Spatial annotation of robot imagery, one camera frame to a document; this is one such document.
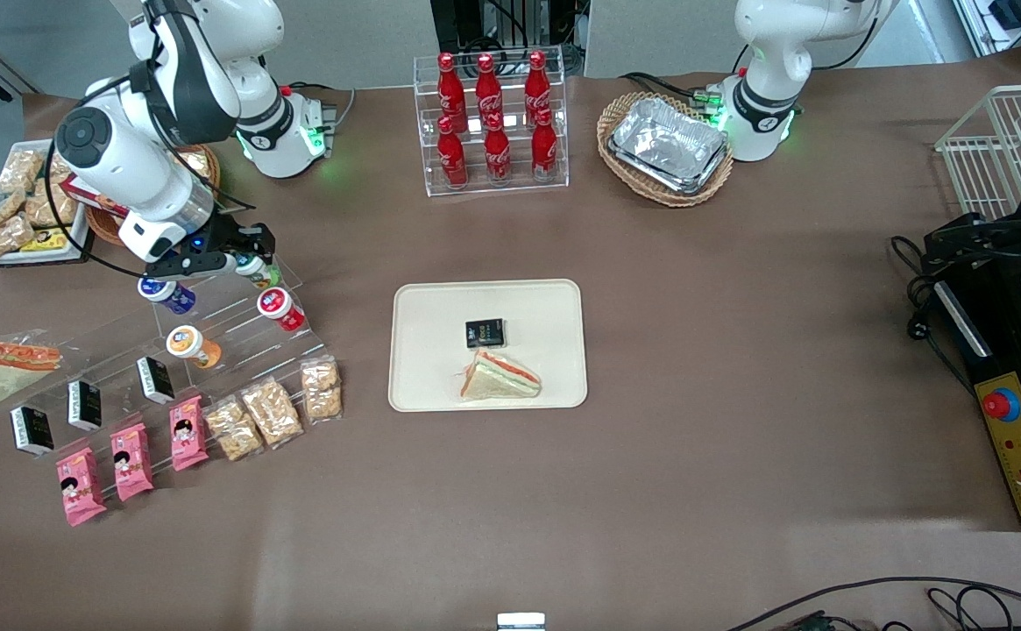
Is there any clear acrylic stepped stand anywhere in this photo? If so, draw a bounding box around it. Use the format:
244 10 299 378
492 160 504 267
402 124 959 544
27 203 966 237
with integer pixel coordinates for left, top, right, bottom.
2 254 338 493

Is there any green gum bottle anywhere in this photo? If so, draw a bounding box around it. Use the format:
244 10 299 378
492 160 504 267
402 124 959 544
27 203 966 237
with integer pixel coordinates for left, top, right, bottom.
237 253 285 291

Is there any black looped cable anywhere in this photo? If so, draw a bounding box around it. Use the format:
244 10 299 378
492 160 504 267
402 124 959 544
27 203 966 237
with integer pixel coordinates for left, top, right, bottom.
725 575 1021 631

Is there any black power cable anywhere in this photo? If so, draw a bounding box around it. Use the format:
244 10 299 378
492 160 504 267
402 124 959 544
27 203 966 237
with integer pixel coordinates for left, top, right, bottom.
890 234 977 397

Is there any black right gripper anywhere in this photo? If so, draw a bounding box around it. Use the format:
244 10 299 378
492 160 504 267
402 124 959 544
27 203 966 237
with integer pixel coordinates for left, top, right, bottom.
195 214 276 263

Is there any black white small carton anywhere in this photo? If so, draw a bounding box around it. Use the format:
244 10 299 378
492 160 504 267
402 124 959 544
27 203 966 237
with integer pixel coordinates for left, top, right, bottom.
67 379 103 432
136 356 176 406
10 405 55 458

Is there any white wire basket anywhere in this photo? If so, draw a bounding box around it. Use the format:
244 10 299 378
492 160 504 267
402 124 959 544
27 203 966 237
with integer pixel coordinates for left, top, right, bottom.
935 83 1021 222

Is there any peanut snack bag middle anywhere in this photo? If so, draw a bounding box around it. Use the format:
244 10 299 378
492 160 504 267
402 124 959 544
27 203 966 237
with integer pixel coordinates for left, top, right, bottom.
240 377 305 450

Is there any black base cable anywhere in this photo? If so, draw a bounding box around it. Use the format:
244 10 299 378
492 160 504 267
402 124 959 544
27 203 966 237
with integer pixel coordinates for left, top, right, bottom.
620 70 723 111

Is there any peanut snack bag right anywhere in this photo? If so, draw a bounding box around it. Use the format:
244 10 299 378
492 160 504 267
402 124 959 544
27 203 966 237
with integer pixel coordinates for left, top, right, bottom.
300 357 342 424

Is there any dark red cookie box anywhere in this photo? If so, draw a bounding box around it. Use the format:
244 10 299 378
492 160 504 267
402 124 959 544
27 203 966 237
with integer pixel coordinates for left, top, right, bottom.
61 174 131 216

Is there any grey plastic bin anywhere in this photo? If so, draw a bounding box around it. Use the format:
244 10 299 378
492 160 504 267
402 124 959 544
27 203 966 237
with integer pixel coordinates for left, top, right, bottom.
0 138 96 266

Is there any pink snack packet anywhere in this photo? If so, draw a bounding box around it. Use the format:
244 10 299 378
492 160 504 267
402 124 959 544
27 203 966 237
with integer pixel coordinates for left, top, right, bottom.
55 445 109 528
168 394 210 473
110 422 156 503

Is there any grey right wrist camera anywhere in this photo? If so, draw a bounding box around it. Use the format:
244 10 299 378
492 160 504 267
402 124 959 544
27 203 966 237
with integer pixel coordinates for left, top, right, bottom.
145 252 240 284

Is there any light tan wicker basket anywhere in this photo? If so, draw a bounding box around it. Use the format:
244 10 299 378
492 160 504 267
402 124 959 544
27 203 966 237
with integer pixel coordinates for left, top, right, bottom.
597 92 735 209

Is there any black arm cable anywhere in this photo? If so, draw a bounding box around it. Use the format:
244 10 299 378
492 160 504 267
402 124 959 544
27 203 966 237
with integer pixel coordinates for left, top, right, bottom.
44 53 259 283

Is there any blue gum bottle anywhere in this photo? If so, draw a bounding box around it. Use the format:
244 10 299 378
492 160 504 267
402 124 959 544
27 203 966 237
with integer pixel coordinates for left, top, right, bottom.
138 276 197 316

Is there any clear wrapped rice cracker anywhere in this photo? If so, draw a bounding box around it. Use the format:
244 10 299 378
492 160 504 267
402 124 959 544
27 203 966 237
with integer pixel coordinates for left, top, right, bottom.
203 396 264 463

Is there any aluminium foil tray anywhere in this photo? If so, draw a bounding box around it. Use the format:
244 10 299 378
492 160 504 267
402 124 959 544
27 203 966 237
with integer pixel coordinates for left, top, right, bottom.
608 96 731 196

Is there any orange gum bottle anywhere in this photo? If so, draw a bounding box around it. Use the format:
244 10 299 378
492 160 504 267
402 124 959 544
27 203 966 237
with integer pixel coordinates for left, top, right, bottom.
166 324 223 370

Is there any black equipment rack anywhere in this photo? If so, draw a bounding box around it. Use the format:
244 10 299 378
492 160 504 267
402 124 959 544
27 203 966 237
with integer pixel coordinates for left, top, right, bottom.
429 0 591 76

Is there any cream plastic tray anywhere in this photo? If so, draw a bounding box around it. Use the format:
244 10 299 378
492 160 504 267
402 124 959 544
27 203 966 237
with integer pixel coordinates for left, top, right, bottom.
387 279 589 413

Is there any red cola bottle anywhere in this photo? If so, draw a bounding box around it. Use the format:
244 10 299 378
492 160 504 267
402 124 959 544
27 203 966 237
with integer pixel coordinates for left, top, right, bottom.
525 50 554 124
475 53 505 132
436 117 470 188
437 53 468 132
531 108 559 181
484 114 514 186

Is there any clear acrylic bottle rack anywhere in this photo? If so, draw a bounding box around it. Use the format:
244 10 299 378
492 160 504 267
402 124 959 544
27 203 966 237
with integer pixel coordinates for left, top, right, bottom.
414 46 571 198

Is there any peanut snack bag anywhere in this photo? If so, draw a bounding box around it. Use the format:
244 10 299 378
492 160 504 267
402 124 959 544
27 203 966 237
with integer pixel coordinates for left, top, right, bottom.
240 377 305 450
300 357 342 424

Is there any metal frame shelf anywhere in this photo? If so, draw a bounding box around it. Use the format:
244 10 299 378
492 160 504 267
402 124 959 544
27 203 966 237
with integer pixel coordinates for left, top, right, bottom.
953 0 1021 73

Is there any grey base cable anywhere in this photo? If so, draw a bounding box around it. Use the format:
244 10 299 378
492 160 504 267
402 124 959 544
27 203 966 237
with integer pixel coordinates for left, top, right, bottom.
278 81 358 134

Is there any dark brown wicker basket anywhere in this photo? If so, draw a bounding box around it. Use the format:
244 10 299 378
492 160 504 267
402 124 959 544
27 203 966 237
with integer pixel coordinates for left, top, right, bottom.
85 145 223 249

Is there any wrapped triangle sandwich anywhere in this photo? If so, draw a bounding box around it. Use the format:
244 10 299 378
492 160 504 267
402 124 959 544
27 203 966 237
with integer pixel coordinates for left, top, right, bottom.
0 337 65 412
459 348 542 402

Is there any yellow snack packet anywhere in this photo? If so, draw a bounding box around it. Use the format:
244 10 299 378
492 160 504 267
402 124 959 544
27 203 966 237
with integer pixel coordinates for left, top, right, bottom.
24 226 74 253

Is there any red gum bottle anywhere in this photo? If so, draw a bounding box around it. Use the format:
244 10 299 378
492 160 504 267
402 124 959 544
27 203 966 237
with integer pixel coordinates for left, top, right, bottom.
256 287 308 333

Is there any black flat gum pack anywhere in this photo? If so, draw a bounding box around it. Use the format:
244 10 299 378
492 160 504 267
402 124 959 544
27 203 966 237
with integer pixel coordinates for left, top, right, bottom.
464 318 507 350

